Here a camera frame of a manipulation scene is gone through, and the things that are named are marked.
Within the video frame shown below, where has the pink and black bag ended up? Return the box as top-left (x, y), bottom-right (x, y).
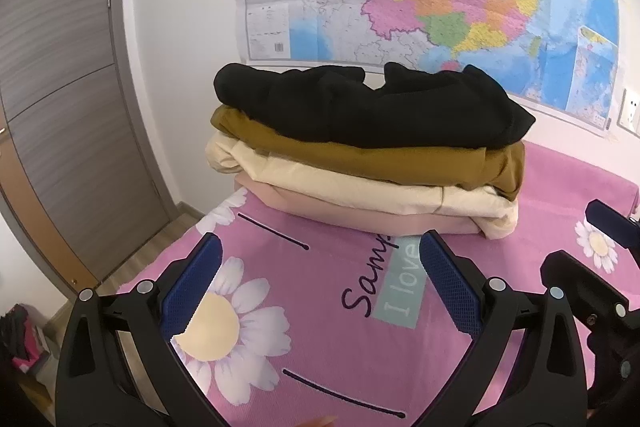
top-left (0, 303), bottom-right (48, 373)

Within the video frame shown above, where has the black garment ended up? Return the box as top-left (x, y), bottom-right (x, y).
top-left (213, 62), bottom-right (537, 150)

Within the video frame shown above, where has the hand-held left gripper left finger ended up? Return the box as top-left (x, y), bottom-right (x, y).
top-left (54, 232), bottom-right (226, 427)

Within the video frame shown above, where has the pink floral blanket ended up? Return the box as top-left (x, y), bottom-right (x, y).
top-left (97, 139), bottom-right (640, 427)

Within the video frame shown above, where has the cream garment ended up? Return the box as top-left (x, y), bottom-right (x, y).
top-left (205, 132), bottom-right (518, 240)

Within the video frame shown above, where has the pale pink garment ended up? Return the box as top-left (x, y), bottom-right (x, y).
top-left (234, 172), bottom-right (483, 237)

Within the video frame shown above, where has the grey wooden door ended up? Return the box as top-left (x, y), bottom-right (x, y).
top-left (0, 0), bottom-right (173, 303)

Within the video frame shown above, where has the olive garment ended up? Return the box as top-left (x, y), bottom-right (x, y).
top-left (209, 105), bottom-right (526, 202)

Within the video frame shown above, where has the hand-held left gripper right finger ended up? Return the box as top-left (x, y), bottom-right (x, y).
top-left (419, 229), bottom-right (588, 427)

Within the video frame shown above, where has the white wall socket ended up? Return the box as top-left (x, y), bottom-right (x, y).
top-left (617, 89), bottom-right (640, 132)

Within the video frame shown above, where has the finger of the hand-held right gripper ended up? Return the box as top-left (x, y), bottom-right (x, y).
top-left (540, 249), bottom-right (640, 418)
top-left (585, 199), bottom-right (640, 250)

